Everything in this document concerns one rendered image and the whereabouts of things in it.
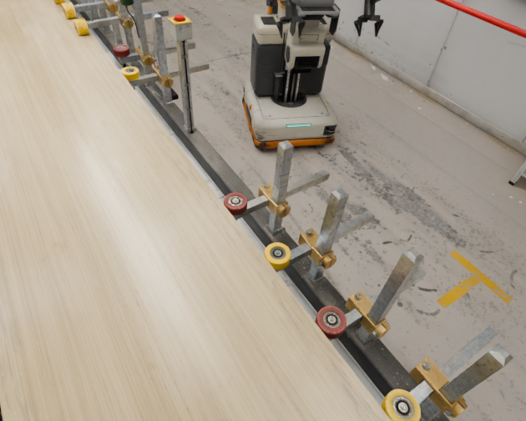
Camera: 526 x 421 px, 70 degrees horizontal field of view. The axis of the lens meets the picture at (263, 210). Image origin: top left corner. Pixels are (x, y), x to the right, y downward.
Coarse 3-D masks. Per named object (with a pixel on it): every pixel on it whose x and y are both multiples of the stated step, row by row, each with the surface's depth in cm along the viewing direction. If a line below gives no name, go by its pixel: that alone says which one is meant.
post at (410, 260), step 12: (408, 252) 85; (408, 264) 86; (396, 276) 91; (408, 276) 90; (384, 288) 97; (396, 288) 93; (384, 300) 98; (396, 300) 100; (372, 312) 105; (384, 312) 102
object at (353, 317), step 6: (420, 270) 121; (414, 276) 119; (420, 276) 120; (408, 282) 118; (414, 282) 120; (378, 294) 114; (372, 300) 113; (348, 312) 109; (354, 312) 109; (348, 318) 108; (354, 318) 108; (360, 318) 110; (348, 324) 107
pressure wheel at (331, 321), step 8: (320, 312) 99; (328, 312) 100; (336, 312) 100; (320, 320) 98; (328, 320) 98; (336, 320) 98; (344, 320) 98; (320, 328) 97; (328, 328) 96; (336, 328) 96; (344, 328) 97; (328, 336) 97; (336, 336) 97
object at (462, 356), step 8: (488, 328) 106; (480, 336) 105; (488, 336) 105; (472, 344) 103; (480, 344) 103; (464, 352) 101; (472, 352) 101; (448, 360) 99; (456, 360) 99; (464, 360) 100; (440, 368) 98; (448, 368) 98; (456, 368) 98; (448, 376) 96; (424, 384) 95; (416, 392) 93; (424, 392) 93
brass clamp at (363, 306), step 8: (352, 296) 112; (352, 304) 111; (360, 304) 110; (368, 304) 111; (360, 312) 109; (360, 320) 111; (368, 320) 107; (384, 320) 107; (368, 328) 109; (376, 328) 106; (384, 328) 106; (376, 336) 107
